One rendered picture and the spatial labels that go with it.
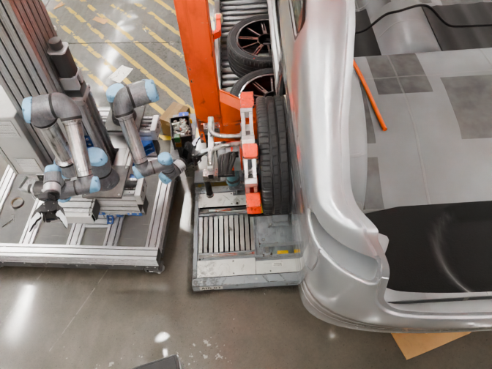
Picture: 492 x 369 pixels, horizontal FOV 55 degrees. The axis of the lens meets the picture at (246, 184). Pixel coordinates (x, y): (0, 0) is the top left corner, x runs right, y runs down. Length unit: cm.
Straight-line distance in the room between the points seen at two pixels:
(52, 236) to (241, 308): 135
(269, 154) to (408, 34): 147
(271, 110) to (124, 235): 139
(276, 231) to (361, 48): 138
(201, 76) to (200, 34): 28
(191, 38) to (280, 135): 73
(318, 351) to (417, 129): 141
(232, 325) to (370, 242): 170
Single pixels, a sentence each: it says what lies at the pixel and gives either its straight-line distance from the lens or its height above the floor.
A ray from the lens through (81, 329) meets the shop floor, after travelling 331.
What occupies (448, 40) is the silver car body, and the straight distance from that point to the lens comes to 370.
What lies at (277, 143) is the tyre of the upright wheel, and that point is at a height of 113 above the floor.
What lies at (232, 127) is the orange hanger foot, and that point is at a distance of 312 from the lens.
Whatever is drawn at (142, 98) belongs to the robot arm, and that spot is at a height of 126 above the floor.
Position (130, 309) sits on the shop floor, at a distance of 326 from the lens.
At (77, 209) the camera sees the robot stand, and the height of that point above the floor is 74.
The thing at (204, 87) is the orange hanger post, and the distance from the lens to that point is 289.
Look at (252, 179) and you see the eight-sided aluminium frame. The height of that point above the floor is 98.
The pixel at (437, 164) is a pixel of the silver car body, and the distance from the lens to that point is 262.
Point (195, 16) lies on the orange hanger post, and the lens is 260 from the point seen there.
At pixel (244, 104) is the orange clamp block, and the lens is 264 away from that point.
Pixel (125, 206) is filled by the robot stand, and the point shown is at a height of 66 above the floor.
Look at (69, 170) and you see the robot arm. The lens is 264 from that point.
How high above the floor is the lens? 290
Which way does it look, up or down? 53 degrees down
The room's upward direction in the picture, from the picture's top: 5 degrees counter-clockwise
